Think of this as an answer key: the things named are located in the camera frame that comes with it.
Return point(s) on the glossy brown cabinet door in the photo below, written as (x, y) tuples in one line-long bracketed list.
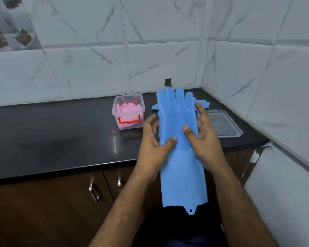
[(243, 162)]

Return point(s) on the narrow brown cabinet door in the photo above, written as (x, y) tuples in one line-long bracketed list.
[(134, 181)]

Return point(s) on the person's dark clothing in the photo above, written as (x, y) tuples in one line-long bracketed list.
[(177, 228)]

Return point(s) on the person's left thumb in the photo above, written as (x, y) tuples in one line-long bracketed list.
[(168, 144)]

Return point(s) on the person's left forearm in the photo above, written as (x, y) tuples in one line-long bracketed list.
[(123, 210)]

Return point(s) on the wide brown cabinet door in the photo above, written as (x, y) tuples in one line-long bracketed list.
[(41, 213)]

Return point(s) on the pink silicone gloves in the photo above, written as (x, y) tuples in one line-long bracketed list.
[(128, 111)]

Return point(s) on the person's right forearm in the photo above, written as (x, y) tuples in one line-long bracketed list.
[(240, 208)]

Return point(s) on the person's right hand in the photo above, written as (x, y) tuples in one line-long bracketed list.
[(208, 149)]

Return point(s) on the blue silicone scrubbing glove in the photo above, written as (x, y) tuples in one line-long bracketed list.
[(203, 103), (181, 177)]

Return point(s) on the person's left hand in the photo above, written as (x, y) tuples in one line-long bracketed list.
[(150, 154)]

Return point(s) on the clear plastic box lid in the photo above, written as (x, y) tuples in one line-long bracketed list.
[(225, 124)]

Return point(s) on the person's right thumb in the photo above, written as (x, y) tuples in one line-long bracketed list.
[(190, 134)]

